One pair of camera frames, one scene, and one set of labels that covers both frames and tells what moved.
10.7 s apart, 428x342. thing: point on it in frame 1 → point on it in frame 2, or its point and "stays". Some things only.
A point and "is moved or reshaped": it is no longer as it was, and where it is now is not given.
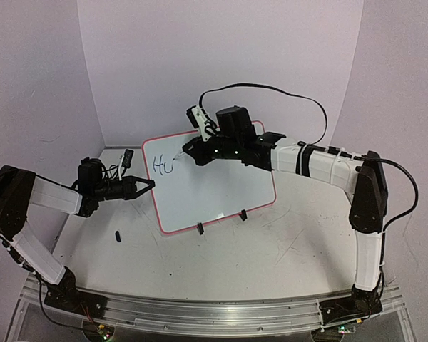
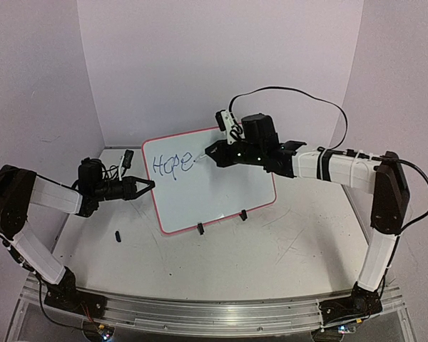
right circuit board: (346, 329) stays
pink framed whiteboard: (186, 195) stays
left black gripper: (130, 183) stays
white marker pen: (180, 154) is moved or reshaped
